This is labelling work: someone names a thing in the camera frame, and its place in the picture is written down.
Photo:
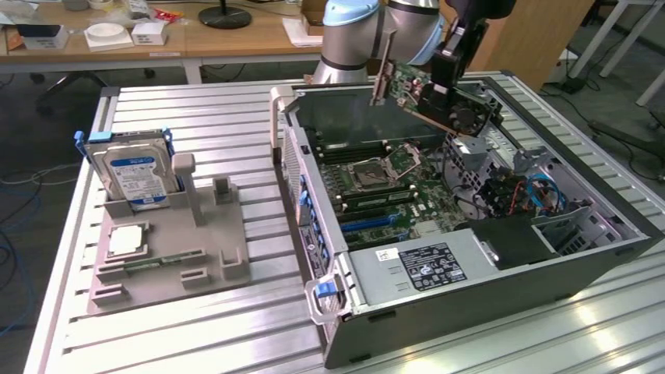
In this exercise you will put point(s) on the metal CPU socket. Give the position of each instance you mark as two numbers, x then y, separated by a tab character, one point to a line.
371	177

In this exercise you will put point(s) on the white table frame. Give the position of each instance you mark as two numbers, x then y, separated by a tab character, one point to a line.
598	39

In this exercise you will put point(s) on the white square box round recess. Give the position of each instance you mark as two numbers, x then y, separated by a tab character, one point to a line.
107	37

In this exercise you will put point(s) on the small orange box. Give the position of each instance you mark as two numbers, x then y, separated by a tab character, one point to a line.
15	41

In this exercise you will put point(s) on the black floor stand foot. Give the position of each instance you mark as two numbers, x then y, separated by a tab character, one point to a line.
628	132

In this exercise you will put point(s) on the clear plastic bag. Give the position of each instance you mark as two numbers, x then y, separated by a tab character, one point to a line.
18	13

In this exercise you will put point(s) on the black open PC case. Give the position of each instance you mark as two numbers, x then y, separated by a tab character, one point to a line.
468	311

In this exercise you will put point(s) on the grey cup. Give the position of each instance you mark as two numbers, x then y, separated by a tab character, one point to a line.
77	4

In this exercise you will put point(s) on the green RAM stick black chips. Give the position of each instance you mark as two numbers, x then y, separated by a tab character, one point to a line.
379	200

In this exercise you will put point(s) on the green motherboard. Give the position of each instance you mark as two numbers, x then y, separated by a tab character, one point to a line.
426	210

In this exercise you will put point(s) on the grey metal disk bay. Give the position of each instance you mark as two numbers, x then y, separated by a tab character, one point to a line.
468	156

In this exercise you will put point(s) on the metal socket cover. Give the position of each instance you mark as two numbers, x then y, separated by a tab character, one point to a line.
408	161

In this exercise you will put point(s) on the brown cardboard box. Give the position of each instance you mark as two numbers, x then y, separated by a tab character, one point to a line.
315	11

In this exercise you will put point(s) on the black chair base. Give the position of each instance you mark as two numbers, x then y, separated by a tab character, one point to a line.
55	91

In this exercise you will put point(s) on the grey parts rack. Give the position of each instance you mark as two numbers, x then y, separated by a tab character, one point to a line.
171	233

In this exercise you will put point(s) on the green graphics card black fan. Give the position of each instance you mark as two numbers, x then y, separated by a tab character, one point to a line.
411	82

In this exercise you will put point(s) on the blue expansion slot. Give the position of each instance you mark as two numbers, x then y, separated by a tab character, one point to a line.
366	223

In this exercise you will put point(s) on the blue card retention clip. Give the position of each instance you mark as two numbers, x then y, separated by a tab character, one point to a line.
311	220
303	183
318	239
306	201
325	259

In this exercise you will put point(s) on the white box printed label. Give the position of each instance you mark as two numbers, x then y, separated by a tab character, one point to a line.
150	34

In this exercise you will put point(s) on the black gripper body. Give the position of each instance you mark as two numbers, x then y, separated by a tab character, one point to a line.
483	9

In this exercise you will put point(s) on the silver CPU chip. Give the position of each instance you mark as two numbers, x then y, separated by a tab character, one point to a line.
127	239

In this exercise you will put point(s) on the black round lamp base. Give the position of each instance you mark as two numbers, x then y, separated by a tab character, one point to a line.
226	17

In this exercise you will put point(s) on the grey metal drive bracket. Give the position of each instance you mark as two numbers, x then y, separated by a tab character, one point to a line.
587	230

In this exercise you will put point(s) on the black power adapter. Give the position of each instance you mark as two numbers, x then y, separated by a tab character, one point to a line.
572	85

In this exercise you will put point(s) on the red packet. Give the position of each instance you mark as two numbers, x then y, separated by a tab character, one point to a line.
169	15

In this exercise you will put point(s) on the silver hard disk blue carrier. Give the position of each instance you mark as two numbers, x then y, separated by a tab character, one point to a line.
135	175

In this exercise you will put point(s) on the white box black lid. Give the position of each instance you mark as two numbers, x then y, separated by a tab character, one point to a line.
42	39

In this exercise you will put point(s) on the white paper stack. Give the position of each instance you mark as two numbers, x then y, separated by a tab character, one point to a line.
302	35

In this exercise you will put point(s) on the wooden desk white legs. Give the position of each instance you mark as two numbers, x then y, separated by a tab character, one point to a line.
270	39

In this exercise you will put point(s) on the grey power supply unit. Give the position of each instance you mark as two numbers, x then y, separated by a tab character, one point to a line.
374	284

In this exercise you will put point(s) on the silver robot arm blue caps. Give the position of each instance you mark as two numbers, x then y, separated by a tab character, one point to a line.
354	39

